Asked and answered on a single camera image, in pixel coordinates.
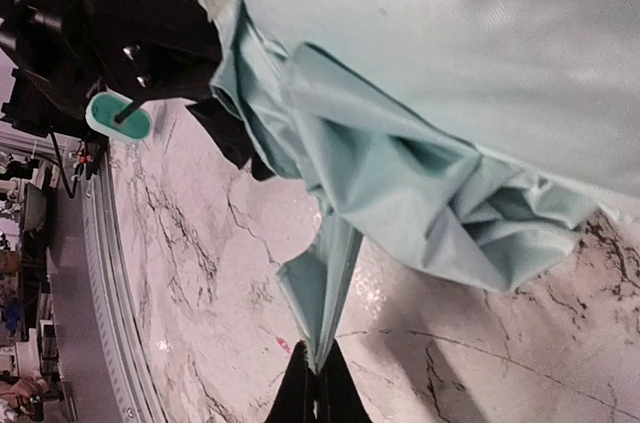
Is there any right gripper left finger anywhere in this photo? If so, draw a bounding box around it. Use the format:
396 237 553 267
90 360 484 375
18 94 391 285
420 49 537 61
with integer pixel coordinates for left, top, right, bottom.
268 341 315 423

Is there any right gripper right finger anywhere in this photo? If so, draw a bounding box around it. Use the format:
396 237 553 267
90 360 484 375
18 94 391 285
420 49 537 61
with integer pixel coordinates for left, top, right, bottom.
316 341 370 423

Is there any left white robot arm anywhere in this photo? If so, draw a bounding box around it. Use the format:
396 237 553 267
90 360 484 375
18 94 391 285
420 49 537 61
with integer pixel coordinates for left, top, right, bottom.
1 0 222 137

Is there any mint green folding umbrella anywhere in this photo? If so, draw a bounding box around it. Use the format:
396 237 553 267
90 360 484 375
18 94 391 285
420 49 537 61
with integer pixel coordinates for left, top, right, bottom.
207 0 639 369

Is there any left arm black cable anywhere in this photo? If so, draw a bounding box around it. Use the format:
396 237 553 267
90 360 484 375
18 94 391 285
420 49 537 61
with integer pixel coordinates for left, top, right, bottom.
47 130 84 199

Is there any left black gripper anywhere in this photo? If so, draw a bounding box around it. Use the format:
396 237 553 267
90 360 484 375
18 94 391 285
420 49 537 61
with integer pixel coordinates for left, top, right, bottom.
14 0 231 109

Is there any front aluminium rail base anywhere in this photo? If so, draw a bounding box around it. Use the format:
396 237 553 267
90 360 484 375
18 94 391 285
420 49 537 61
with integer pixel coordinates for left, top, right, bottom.
82 152 167 423

